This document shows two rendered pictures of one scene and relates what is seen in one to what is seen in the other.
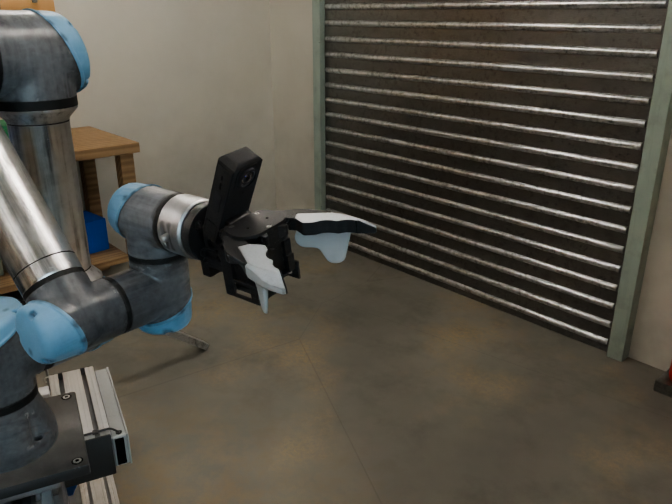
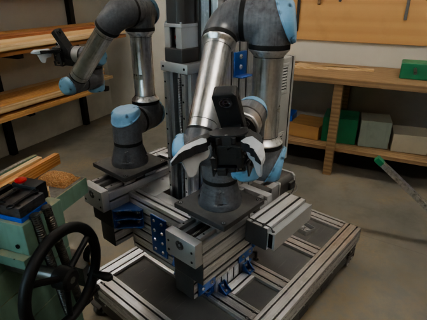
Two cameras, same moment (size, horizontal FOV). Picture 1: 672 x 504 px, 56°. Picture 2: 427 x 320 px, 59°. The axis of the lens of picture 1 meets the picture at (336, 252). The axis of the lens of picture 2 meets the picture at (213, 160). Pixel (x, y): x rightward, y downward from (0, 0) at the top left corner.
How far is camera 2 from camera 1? 0.63 m
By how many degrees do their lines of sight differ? 62
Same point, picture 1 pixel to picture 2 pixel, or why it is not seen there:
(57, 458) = (220, 217)
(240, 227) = (220, 130)
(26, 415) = (219, 191)
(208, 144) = not seen: outside the picture
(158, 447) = (380, 282)
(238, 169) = (214, 96)
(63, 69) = (275, 30)
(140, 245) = not seen: hidden behind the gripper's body
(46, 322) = (175, 143)
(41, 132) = (259, 61)
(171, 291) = not seen: hidden behind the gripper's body
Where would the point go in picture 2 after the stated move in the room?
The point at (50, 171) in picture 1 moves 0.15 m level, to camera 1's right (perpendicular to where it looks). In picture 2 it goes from (260, 82) to (289, 95)
